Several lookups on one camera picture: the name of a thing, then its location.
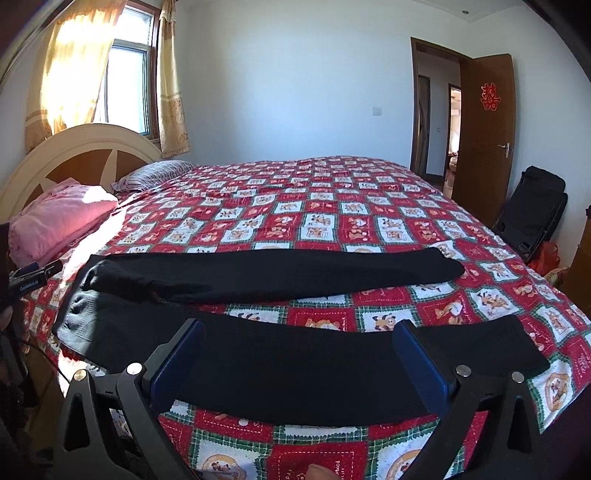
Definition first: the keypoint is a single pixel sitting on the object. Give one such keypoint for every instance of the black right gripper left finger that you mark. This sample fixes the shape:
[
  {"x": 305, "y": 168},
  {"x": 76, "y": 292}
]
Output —
[{"x": 109, "y": 427}]

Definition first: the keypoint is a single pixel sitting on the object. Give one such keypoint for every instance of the black pants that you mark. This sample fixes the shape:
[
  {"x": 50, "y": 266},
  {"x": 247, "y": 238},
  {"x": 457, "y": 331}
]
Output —
[{"x": 121, "y": 307}]

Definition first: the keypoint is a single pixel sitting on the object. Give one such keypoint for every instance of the red patchwork cartoon bedspread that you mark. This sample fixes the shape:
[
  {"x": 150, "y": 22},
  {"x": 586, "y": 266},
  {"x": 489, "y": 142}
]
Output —
[{"x": 357, "y": 205}]

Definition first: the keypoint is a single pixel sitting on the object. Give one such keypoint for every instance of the striped grey pillow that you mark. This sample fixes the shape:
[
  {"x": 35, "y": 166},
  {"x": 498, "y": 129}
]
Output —
[{"x": 151, "y": 175}]

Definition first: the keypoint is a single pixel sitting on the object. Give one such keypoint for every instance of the pink pillow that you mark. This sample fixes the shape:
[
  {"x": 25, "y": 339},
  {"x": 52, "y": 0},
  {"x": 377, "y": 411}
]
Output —
[{"x": 56, "y": 218}]

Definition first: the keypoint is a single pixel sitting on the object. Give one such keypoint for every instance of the window with frame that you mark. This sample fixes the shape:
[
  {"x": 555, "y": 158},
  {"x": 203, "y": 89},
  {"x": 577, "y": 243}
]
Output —
[{"x": 127, "y": 96}]

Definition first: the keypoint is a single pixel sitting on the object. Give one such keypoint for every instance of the brown wooden door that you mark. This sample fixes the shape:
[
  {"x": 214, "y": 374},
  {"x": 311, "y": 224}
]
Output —
[{"x": 483, "y": 172}]

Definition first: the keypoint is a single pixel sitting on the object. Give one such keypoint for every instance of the left yellow curtain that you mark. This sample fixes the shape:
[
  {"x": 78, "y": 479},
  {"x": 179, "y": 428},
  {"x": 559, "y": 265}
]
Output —
[{"x": 69, "y": 68}]

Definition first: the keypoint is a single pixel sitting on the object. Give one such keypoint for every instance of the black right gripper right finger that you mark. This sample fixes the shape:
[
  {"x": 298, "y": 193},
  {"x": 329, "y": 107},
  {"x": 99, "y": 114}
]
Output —
[{"x": 459, "y": 370}]

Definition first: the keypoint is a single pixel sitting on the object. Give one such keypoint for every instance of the silver door handle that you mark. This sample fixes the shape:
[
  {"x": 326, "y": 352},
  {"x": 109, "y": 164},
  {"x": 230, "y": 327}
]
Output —
[{"x": 506, "y": 149}]

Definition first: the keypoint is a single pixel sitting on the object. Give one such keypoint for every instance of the yellow curtain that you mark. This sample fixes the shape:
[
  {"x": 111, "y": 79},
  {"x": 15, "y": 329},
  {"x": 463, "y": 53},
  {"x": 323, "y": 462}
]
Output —
[
  {"x": 69, "y": 68},
  {"x": 173, "y": 134}
]

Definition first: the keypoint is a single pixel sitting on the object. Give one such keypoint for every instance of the red double happiness decal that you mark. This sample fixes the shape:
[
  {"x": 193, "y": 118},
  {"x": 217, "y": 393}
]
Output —
[{"x": 490, "y": 98}]

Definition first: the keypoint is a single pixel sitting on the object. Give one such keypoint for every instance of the right yellow curtain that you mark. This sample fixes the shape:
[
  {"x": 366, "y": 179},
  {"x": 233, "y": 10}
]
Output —
[{"x": 173, "y": 134}]

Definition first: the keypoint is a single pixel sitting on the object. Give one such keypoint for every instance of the cream and brown headboard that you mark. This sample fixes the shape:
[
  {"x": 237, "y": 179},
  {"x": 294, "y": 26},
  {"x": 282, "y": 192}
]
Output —
[{"x": 93, "y": 154}]

